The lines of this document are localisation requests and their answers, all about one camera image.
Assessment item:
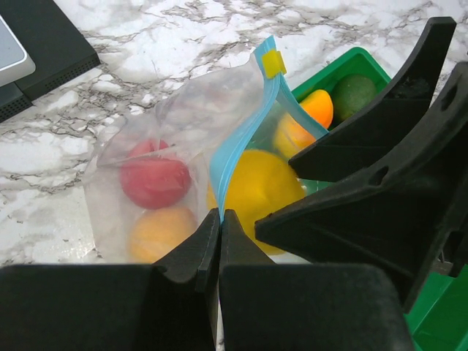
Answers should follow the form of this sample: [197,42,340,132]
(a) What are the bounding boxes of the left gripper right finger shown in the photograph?
[219,210,414,350]

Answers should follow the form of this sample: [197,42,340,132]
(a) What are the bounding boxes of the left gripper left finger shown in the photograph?
[1,209,219,350]

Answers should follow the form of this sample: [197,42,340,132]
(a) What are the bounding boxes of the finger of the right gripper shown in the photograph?
[289,17,456,182]
[255,62,467,312]

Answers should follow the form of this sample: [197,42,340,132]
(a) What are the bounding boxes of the green avocado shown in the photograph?
[331,74,377,124]

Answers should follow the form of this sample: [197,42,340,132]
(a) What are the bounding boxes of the orange peach with leaf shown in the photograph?
[128,205,197,263]

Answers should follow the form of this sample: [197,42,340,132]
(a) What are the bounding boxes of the orange fruit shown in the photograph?
[273,114,316,159]

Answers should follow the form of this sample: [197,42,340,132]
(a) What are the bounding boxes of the green plastic tray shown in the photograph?
[293,47,467,350]

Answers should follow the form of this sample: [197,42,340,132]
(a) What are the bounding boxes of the yellow lemon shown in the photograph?
[224,149,306,255]

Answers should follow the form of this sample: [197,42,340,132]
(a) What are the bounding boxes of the red apple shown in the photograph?
[119,140,192,209]

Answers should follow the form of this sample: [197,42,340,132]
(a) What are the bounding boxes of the clear zip top bag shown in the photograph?
[84,37,328,263]

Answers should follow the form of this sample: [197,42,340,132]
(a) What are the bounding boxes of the yellow orange mango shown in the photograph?
[300,89,333,129]

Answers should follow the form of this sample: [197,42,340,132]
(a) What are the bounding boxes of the black network box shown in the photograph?
[1,1,100,121]

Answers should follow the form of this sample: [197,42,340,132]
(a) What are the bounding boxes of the white grey small router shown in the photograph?
[0,17,36,86]

